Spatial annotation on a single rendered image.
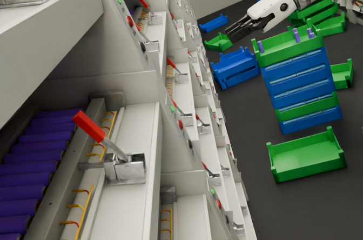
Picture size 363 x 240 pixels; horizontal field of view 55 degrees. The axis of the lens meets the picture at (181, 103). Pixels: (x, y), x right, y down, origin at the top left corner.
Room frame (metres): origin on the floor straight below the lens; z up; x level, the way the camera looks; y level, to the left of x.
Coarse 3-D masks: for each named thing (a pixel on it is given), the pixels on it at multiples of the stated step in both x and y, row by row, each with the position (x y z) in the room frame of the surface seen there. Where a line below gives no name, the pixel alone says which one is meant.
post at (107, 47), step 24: (96, 24) 0.50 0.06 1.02; (120, 24) 0.49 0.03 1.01; (72, 48) 0.50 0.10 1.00; (96, 48) 0.50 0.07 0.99; (120, 48) 0.49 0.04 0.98; (72, 72) 0.51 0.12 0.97; (96, 72) 0.50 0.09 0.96; (120, 72) 0.50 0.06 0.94; (168, 96) 0.57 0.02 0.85; (168, 120) 0.49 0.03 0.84; (168, 144) 0.49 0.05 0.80; (192, 144) 0.58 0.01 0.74; (168, 168) 0.50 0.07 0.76; (192, 168) 0.49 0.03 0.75; (216, 192) 0.58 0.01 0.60; (216, 216) 0.49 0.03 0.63
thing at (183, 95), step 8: (168, 56) 1.19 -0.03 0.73; (176, 56) 1.18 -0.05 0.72; (184, 56) 1.18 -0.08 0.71; (168, 64) 1.17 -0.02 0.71; (176, 64) 1.17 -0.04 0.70; (184, 64) 1.16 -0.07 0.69; (168, 72) 1.10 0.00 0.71; (176, 72) 1.09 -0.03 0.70; (184, 72) 1.08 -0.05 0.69; (168, 80) 1.04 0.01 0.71; (176, 88) 0.96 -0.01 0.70; (184, 88) 0.95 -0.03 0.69; (176, 96) 0.91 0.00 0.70; (184, 96) 0.90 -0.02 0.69; (192, 96) 0.89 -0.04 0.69; (184, 104) 0.85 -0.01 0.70; (192, 104) 0.84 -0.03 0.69; (184, 112) 0.80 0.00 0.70; (192, 112) 0.80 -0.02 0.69; (192, 128) 0.72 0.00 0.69; (192, 136) 0.68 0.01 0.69; (200, 152) 0.58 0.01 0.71
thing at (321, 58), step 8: (320, 48) 1.43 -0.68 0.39; (312, 56) 1.44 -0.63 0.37; (320, 56) 1.43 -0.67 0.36; (288, 64) 1.47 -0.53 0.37; (296, 64) 1.46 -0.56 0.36; (304, 64) 1.45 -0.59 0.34; (312, 64) 1.44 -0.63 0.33; (264, 72) 1.50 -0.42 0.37; (272, 72) 1.49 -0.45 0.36; (280, 72) 1.48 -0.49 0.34; (288, 72) 1.47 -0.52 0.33; (264, 80) 1.51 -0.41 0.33
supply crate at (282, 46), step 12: (312, 24) 1.59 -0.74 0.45; (276, 36) 1.66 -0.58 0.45; (288, 36) 1.65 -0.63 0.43; (300, 36) 1.63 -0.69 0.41; (264, 48) 1.68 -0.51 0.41; (276, 48) 1.63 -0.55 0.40; (288, 48) 1.47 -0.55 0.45; (300, 48) 1.45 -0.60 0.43; (312, 48) 1.44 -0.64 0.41; (264, 60) 1.50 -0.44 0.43; (276, 60) 1.48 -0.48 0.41
